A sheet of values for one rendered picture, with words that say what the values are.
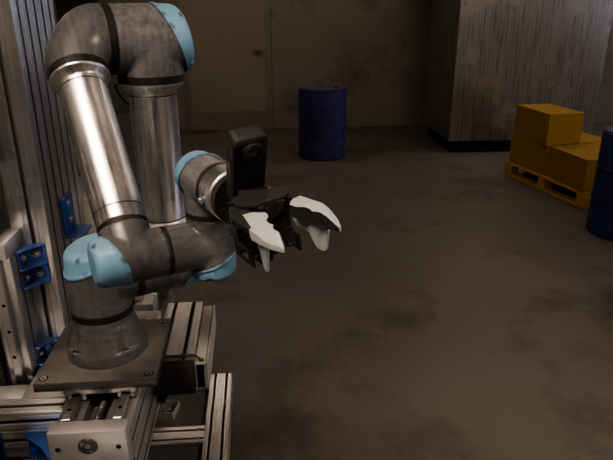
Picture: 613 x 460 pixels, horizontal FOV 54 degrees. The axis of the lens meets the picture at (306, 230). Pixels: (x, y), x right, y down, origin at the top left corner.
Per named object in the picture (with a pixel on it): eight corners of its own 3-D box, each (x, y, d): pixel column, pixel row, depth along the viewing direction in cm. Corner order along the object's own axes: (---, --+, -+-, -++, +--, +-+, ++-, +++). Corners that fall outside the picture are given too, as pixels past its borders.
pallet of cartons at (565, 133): (498, 170, 621) (506, 101, 595) (586, 167, 630) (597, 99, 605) (557, 210, 505) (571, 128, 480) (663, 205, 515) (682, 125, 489)
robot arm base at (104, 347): (79, 329, 126) (72, 287, 123) (152, 327, 127) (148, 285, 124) (57, 371, 112) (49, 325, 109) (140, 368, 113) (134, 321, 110)
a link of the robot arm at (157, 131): (124, 283, 124) (89, 1, 104) (193, 267, 131) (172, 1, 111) (140, 308, 114) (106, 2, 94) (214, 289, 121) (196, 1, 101)
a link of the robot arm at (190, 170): (219, 194, 98) (216, 143, 95) (248, 214, 90) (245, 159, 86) (173, 203, 95) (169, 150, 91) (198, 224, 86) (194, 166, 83)
